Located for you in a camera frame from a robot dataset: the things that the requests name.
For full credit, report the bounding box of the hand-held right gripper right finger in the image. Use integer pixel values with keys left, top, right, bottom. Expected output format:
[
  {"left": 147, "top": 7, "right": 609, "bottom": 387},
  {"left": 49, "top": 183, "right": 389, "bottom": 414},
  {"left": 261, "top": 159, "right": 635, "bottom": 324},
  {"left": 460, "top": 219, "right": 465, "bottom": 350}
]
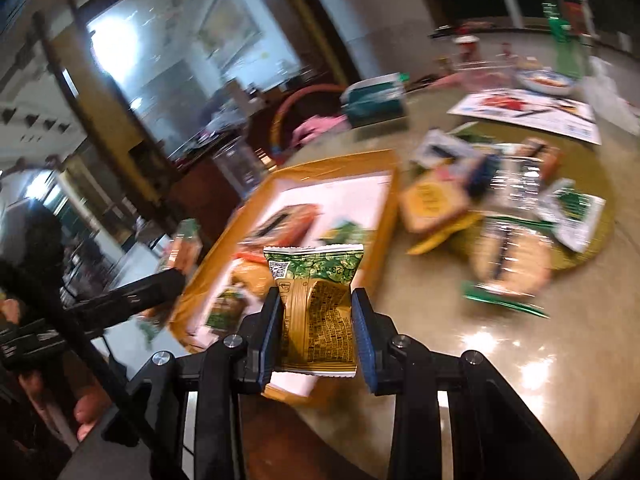
[{"left": 350, "top": 287, "right": 581, "bottom": 480}]

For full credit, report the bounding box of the blue white patterned bowl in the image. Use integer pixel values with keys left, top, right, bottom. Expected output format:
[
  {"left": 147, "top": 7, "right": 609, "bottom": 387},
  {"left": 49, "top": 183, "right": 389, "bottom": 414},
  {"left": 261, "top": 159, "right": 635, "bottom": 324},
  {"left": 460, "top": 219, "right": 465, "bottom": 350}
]
[{"left": 515, "top": 67, "right": 575, "bottom": 96}]

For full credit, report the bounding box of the gold snack packet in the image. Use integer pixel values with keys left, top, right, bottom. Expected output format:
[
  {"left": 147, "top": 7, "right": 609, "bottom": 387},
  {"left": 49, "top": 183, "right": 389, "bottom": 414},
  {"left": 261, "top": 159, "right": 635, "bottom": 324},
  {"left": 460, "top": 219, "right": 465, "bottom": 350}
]
[{"left": 227, "top": 255, "right": 274, "bottom": 306}]

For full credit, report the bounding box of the gold-edged white tray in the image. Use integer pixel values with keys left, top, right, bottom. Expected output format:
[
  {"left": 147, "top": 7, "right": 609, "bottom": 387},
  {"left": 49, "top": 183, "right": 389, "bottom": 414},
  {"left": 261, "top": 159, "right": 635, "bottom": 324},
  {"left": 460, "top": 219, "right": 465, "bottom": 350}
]
[{"left": 170, "top": 149, "right": 401, "bottom": 408}]

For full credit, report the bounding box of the white snack packet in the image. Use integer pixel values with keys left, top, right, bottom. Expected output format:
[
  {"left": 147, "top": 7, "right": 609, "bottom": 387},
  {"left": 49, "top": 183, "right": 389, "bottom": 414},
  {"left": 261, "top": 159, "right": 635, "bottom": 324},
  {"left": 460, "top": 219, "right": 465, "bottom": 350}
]
[{"left": 537, "top": 180, "right": 607, "bottom": 254}]

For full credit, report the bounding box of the dark wooden sideboard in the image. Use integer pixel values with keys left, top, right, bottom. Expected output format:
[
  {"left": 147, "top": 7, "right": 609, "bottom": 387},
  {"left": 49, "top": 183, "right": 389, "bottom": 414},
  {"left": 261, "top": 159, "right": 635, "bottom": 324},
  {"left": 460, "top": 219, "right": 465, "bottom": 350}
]
[{"left": 125, "top": 90, "right": 301, "bottom": 241}]

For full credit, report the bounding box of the printed paper leaflet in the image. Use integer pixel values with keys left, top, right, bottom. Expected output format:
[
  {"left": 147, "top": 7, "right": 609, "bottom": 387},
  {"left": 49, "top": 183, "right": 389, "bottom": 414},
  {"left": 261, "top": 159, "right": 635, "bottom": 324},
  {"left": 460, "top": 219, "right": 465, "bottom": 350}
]
[{"left": 446, "top": 89, "right": 601, "bottom": 146}]

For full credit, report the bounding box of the red box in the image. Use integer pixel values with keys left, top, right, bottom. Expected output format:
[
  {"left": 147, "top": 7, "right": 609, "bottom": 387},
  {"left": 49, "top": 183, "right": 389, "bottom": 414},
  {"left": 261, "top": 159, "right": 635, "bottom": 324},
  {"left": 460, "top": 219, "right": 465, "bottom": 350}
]
[{"left": 565, "top": 0, "right": 597, "bottom": 36}]

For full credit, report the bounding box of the green leaf-print snack packet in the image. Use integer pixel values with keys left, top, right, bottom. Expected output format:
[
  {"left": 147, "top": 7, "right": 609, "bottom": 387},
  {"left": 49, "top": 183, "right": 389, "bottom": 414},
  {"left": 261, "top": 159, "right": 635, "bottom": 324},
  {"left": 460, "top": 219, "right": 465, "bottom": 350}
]
[{"left": 263, "top": 243, "right": 365, "bottom": 377}]

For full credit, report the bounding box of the pink cloth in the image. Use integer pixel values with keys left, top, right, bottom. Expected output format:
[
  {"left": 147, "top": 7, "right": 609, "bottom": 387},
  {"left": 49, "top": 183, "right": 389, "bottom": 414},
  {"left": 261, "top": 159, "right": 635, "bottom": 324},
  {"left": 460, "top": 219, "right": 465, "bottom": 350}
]
[{"left": 292, "top": 115, "right": 349, "bottom": 144}]

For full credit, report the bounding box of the orange long cracker pack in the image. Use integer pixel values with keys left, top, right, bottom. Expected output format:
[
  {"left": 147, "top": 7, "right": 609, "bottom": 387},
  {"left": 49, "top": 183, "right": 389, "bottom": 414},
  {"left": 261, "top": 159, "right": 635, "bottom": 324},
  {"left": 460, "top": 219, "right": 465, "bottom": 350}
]
[
  {"left": 250, "top": 202, "right": 321, "bottom": 246},
  {"left": 520, "top": 137, "right": 561, "bottom": 181}
]

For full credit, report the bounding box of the clear plastic food container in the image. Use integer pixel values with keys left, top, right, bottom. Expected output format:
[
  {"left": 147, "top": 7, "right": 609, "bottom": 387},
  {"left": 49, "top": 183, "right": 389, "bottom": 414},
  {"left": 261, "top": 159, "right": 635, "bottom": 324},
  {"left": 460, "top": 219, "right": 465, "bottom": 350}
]
[{"left": 452, "top": 60, "right": 516, "bottom": 92}]

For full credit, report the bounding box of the clear plastic cup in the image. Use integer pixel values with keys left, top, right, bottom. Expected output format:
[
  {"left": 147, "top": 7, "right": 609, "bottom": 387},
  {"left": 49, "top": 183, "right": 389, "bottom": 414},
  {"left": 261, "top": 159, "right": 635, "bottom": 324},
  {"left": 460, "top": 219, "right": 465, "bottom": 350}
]
[{"left": 210, "top": 135, "right": 267, "bottom": 202}]

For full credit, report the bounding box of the white paper roll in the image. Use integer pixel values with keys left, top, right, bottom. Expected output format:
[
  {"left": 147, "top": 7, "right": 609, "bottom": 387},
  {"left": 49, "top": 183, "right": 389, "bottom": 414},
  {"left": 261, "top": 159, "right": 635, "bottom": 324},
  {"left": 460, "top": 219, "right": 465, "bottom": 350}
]
[{"left": 498, "top": 0, "right": 524, "bottom": 28}]

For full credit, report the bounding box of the round-back wooden chair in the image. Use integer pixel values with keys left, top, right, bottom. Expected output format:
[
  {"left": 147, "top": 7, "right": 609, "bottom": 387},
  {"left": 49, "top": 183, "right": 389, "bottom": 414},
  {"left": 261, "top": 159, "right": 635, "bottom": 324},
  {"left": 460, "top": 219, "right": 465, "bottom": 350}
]
[{"left": 270, "top": 84, "right": 351, "bottom": 161}]

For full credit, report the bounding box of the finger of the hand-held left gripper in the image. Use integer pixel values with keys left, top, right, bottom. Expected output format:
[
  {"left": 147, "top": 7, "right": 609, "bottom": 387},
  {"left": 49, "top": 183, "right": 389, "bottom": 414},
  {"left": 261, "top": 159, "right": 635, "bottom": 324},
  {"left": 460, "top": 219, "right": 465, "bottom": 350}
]
[{"left": 62, "top": 267, "right": 187, "bottom": 333}]

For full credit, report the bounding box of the green plastic bottle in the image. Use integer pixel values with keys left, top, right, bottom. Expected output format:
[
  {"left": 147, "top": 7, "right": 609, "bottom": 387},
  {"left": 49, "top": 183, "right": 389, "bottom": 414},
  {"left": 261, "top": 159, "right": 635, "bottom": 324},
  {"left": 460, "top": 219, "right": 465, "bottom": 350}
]
[{"left": 542, "top": 0, "right": 585, "bottom": 79}]

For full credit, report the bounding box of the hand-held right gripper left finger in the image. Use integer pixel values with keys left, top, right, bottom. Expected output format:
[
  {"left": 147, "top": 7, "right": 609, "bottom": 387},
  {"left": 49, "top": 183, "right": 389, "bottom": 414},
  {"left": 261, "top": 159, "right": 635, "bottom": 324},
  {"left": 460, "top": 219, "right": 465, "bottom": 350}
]
[{"left": 102, "top": 285, "right": 286, "bottom": 480}]

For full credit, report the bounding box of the yellow cracker pack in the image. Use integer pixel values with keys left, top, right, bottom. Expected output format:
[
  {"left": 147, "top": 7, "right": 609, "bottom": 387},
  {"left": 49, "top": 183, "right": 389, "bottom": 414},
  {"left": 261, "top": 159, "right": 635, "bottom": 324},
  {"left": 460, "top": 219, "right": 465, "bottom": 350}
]
[{"left": 400, "top": 172, "right": 472, "bottom": 234}]

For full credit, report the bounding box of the white blue cracker pack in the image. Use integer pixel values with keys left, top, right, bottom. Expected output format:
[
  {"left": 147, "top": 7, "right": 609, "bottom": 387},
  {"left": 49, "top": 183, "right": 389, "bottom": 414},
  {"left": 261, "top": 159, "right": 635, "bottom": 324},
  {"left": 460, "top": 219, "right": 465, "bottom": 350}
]
[{"left": 412, "top": 130, "right": 481, "bottom": 172}]

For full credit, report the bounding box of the white plastic bag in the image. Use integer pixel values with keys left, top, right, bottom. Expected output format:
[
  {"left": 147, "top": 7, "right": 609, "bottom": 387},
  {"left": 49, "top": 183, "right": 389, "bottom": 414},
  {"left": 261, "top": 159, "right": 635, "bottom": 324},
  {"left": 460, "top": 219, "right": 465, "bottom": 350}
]
[{"left": 582, "top": 57, "right": 640, "bottom": 136}]

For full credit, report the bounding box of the gold glitter turntable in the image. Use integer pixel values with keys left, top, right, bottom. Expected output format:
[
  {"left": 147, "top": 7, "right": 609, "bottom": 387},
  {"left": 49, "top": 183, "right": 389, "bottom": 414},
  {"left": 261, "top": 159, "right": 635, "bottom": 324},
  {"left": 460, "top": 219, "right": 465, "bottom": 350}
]
[{"left": 405, "top": 120, "right": 616, "bottom": 273}]

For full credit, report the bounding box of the dark green tissue box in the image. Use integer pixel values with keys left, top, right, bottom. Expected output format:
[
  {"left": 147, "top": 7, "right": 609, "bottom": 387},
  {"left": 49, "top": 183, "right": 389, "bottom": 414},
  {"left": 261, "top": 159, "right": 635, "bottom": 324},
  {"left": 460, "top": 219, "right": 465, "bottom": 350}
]
[{"left": 342, "top": 72, "right": 408, "bottom": 128}]

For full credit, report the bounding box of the person's left hand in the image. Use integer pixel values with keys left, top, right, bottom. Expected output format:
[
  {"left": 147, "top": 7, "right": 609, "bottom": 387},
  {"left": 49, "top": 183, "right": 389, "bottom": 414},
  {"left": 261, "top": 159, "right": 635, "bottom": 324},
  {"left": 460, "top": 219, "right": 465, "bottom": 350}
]
[{"left": 0, "top": 297, "right": 114, "bottom": 443}]

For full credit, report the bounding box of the black cable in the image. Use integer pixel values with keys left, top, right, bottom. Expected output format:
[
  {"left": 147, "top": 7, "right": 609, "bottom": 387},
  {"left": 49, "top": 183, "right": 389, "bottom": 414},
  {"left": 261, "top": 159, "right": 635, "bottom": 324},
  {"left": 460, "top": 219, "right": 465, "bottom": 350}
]
[{"left": 0, "top": 262, "right": 168, "bottom": 466}]

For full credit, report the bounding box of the green-label round cracker pack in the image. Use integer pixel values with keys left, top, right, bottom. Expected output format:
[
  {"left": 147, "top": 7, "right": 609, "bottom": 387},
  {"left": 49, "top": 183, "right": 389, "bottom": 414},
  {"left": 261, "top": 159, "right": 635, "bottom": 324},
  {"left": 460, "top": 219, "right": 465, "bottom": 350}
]
[{"left": 160, "top": 219, "right": 204, "bottom": 276}]

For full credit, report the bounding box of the framed wall painting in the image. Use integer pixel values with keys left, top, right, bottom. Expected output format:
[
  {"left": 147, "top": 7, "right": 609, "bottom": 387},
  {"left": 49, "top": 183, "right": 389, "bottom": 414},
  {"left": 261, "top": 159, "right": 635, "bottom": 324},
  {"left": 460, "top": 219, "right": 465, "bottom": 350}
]
[{"left": 197, "top": 0, "right": 263, "bottom": 68}]

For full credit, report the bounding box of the clear round rice cracker pack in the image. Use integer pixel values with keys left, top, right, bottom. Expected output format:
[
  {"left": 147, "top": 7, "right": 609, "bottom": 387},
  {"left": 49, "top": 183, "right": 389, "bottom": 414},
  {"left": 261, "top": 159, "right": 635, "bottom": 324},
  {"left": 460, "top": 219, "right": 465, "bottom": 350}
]
[{"left": 462, "top": 215, "right": 554, "bottom": 319}]

